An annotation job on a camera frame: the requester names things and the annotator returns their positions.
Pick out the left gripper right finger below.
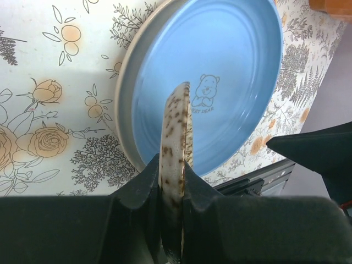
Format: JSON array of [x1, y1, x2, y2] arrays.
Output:
[[182, 166, 351, 263]]

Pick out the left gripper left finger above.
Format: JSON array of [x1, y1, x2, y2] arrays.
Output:
[[1, 156, 161, 263]]

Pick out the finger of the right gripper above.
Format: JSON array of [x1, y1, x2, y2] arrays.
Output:
[[267, 122, 351, 205]]

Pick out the small cream patterned plate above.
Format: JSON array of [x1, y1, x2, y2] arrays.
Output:
[[158, 82, 194, 263]]

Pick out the blue round plate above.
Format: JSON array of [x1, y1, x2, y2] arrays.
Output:
[[131, 1, 283, 176]]

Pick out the orange plastic bin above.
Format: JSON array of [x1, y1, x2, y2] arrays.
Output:
[[309, 0, 352, 23]]

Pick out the aluminium rail frame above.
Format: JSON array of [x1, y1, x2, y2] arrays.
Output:
[[214, 159, 295, 196]]

